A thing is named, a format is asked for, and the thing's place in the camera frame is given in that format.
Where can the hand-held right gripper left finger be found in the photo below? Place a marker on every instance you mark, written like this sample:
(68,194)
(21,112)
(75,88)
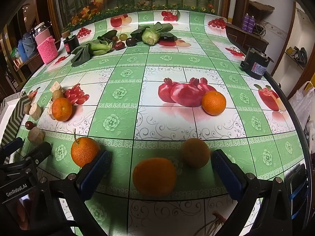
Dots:
(97,170)

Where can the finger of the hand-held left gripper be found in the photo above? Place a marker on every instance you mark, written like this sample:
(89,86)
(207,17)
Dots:
(11,147)
(40,150)

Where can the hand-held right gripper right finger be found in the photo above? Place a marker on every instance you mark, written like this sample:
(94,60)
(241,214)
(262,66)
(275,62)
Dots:
(227,172)

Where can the orange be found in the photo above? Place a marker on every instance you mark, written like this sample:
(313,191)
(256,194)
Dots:
(62,109)
(85,151)
(195,153)
(154,176)
(213,102)

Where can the red jujube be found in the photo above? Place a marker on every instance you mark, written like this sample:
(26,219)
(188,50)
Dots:
(30,125)
(119,45)

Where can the white tray with striped rim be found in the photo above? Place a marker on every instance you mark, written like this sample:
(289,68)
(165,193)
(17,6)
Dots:
(14,118)

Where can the brown kiwi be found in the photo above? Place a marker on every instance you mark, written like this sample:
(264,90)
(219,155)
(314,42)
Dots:
(58,95)

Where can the green fruit-print tablecloth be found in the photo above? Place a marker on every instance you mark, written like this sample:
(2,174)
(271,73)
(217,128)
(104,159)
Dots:
(123,118)

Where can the green package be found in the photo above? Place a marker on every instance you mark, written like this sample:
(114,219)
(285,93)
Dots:
(14,52)

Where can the blue thermos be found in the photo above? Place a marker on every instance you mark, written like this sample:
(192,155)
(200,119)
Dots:
(23,49)

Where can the white plastic bag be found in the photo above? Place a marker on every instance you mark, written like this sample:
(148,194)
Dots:
(301,100)

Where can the pink knit-sleeved bottle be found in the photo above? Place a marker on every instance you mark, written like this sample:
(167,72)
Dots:
(46,48)

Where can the grey-blue thermos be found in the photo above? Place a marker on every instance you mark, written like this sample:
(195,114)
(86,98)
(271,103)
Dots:
(30,43)

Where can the dark jar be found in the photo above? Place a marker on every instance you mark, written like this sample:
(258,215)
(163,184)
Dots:
(71,44)

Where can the black device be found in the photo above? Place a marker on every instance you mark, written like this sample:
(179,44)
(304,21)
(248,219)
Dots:
(256,62)

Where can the bok choy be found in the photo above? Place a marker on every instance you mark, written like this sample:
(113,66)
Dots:
(98,48)

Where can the dark plum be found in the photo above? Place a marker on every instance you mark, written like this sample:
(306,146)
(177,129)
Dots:
(130,41)

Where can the small dark brown fruit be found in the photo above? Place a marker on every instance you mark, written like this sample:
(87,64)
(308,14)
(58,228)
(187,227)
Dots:
(115,38)

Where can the wooden side cabinet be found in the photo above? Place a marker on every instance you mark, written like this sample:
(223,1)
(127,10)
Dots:
(246,38)

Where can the green grape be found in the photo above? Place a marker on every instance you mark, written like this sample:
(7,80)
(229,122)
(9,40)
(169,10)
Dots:
(122,37)

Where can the pale green leafy cabbage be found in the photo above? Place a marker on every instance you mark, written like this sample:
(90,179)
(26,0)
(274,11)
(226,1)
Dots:
(150,36)

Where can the purple bottle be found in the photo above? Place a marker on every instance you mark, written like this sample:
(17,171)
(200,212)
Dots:
(245,22)
(252,24)

